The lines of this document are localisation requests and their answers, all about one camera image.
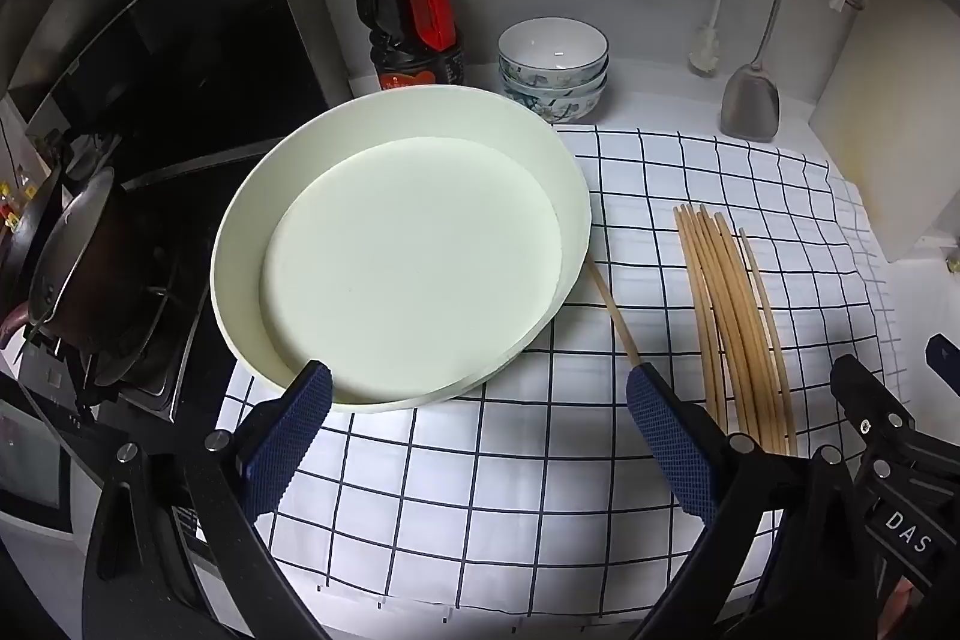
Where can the black range hood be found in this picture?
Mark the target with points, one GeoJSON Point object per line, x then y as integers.
{"type": "Point", "coordinates": [150, 33]}

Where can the white cutting board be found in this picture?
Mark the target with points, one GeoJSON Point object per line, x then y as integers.
{"type": "Point", "coordinates": [900, 123]}

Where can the gas stove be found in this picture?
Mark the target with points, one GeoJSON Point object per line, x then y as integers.
{"type": "Point", "coordinates": [172, 340]}

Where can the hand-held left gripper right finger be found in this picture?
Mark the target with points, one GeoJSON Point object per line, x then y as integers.
{"type": "Point", "coordinates": [671, 445]}

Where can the bundle of wooden chopsticks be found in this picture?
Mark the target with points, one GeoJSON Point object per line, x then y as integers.
{"type": "Point", "coordinates": [720, 310]}

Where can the single wooden chopstick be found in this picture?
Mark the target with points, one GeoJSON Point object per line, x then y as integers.
{"type": "Point", "coordinates": [615, 317]}

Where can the metal spatula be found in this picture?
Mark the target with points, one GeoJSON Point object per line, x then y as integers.
{"type": "Point", "coordinates": [750, 108]}

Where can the brown cooking pot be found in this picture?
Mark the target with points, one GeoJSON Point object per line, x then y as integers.
{"type": "Point", "coordinates": [97, 257]}

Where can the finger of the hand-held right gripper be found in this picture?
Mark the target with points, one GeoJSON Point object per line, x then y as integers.
{"type": "Point", "coordinates": [941, 355]}
{"type": "Point", "coordinates": [862, 392]}

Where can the white round tray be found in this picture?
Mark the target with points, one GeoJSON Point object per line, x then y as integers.
{"type": "Point", "coordinates": [412, 250]}

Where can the dark kitchen appliance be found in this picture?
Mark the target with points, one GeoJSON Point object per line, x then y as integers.
{"type": "Point", "coordinates": [26, 460]}

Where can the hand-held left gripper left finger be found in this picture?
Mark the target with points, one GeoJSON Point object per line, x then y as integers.
{"type": "Point", "coordinates": [289, 437]}

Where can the white checkered cloth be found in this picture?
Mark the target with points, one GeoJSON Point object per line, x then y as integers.
{"type": "Point", "coordinates": [525, 460]}

